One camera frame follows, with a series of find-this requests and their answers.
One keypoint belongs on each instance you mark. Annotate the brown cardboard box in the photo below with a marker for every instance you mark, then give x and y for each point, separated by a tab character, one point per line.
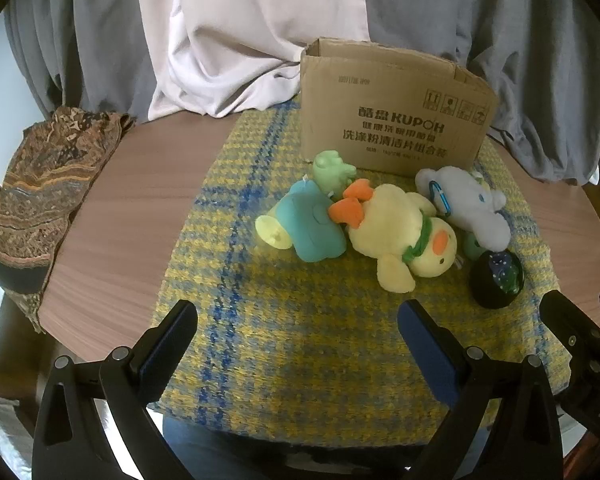
380	105

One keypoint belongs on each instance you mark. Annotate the yellow duck plush toy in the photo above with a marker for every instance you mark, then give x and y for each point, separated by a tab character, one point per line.
385	220

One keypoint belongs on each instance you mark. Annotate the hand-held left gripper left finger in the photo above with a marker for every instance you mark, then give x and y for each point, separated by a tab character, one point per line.
167	345

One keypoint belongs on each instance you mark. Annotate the light green frog toy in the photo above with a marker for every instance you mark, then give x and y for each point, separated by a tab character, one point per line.
330	167

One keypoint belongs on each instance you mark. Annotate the black starry ball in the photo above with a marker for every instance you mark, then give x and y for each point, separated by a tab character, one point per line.
492	285

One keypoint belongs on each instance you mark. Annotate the green round toy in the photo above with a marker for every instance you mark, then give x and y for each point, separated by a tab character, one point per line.
472	249

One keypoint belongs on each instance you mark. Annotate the teal plush toy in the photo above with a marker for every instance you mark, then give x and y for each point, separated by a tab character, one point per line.
305	220

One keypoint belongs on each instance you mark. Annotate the yellow cup with straw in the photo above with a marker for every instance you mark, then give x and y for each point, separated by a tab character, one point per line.
269	229

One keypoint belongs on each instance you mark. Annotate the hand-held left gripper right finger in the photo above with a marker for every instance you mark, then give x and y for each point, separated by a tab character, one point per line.
425	345

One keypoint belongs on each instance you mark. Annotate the blue carabiner clip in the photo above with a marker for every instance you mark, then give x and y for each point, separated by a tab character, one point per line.
439	199

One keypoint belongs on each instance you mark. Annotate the brown patterned cloth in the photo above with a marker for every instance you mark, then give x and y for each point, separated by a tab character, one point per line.
35	195

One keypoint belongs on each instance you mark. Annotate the grey curtain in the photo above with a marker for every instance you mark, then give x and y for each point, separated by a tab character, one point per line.
520	20

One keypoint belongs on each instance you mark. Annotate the yellow and blue woven mat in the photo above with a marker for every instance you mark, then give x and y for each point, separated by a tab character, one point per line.
280	310

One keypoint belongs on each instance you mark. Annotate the white and blue plush toy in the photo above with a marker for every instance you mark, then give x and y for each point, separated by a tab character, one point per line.
472	205

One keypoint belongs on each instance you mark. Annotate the white curtain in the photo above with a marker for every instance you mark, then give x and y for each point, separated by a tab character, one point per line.
240	35

